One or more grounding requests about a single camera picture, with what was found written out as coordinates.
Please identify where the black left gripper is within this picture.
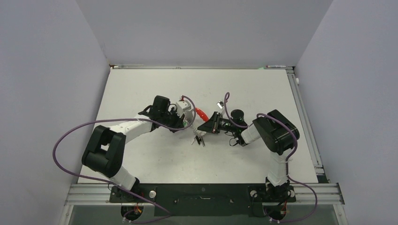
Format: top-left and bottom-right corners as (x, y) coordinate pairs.
(160, 106), (184, 133)

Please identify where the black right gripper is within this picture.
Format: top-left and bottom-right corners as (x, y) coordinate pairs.
(198, 111), (238, 133)

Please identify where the steel key holder red handle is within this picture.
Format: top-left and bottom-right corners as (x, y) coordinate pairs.
(188, 108), (209, 136)

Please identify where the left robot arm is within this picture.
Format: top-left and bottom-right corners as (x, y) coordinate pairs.
(82, 96), (195, 202)

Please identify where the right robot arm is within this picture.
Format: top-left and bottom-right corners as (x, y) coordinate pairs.
(198, 109), (300, 201)

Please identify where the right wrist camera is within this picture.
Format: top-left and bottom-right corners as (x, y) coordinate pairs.
(217, 101), (224, 110)

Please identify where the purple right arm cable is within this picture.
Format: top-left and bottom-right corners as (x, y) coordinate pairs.
(223, 91), (318, 224)

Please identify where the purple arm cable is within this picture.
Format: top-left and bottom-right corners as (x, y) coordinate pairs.
(223, 91), (318, 224)
(52, 95), (197, 224)

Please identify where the black mounting base plate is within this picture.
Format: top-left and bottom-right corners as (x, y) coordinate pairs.
(109, 183), (296, 218)

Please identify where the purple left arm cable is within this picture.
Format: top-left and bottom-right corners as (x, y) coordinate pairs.
(52, 95), (197, 224)

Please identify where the aluminium frame rail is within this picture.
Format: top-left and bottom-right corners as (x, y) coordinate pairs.
(64, 183), (344, 206)

